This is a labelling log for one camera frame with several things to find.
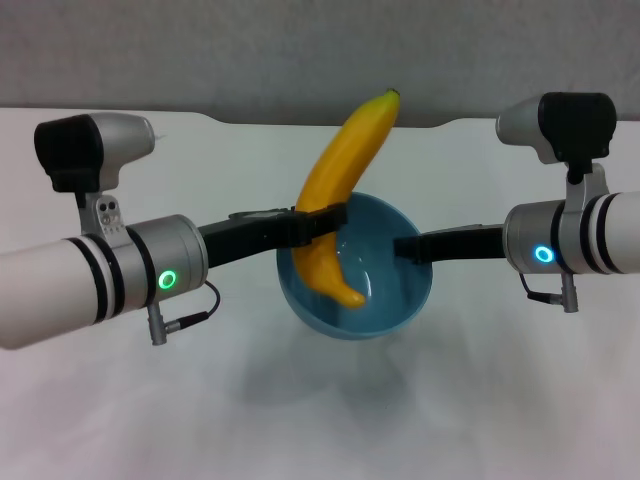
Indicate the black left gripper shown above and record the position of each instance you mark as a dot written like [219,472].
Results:
[240,240]

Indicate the blue plastic bowl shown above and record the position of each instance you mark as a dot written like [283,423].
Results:
[395,300]

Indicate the right wrist camera housing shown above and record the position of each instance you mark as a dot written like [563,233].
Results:
[565,125]

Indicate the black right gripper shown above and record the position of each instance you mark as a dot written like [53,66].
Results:
[465,245]

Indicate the yellow banana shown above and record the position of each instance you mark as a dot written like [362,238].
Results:
[345,155]

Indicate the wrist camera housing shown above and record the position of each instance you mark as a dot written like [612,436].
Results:
[85,150]
[565,125]

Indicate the left wrist camera housing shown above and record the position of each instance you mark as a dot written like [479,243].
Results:
[85,150]

